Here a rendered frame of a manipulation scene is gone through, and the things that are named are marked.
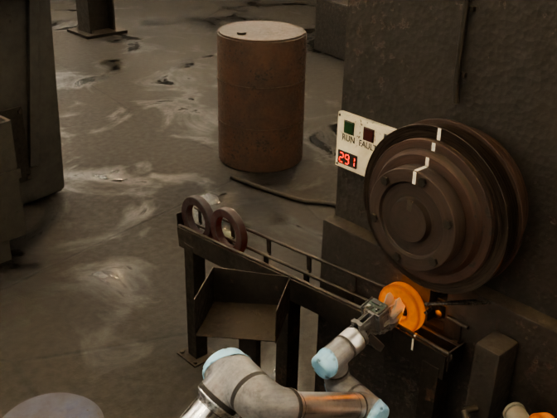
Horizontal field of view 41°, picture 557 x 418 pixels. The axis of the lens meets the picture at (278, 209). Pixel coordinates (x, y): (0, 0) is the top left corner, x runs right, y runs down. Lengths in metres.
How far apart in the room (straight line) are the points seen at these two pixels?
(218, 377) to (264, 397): 0.14
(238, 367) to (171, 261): 2.16
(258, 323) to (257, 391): 0.64
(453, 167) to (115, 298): 2.18
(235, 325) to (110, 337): 1.12
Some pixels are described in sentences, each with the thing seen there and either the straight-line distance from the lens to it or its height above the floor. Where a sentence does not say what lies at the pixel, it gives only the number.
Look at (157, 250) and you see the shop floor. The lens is 4.09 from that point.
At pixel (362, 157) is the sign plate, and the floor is 1.12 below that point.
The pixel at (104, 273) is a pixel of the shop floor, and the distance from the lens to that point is 3.93.
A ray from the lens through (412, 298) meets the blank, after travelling 2.24.
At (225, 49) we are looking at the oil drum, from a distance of 4.84.
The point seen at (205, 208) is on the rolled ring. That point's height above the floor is 0.73.
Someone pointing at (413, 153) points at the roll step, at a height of 1.27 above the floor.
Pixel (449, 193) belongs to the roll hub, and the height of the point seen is 1.22.
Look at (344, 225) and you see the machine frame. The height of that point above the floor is 0.87.
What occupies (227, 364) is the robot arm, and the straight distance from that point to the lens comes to 1.89.
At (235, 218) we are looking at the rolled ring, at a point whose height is 0.75.
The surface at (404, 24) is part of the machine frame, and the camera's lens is 2.17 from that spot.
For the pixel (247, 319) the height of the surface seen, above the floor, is 0.60.
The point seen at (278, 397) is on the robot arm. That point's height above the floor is 0.81.
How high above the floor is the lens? 2.00
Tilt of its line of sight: 26 degrees down
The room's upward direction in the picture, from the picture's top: 1 degrees clockwise
